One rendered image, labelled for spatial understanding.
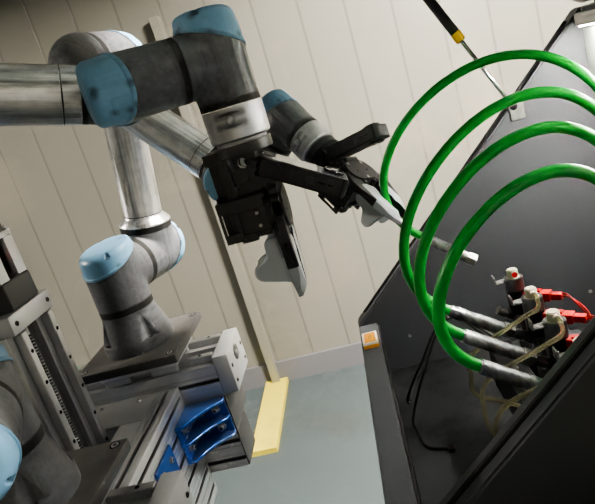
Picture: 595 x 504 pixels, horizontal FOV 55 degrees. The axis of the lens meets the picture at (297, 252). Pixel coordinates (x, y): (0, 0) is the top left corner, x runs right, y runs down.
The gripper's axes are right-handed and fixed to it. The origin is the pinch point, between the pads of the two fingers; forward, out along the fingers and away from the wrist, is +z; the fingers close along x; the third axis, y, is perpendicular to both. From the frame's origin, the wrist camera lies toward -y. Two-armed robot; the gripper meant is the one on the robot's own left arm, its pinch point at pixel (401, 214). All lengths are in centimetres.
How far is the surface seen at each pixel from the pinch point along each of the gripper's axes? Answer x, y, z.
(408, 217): 18.8, -9.2, 7.6
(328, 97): -137, 48, -110
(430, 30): -162, 3, -96
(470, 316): 12.6, -1.9, 21.2
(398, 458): 22.1, 16.6, 28.3
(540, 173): 25.6, -25.8, 18.2
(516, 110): -27.1, -18.8, -3.2
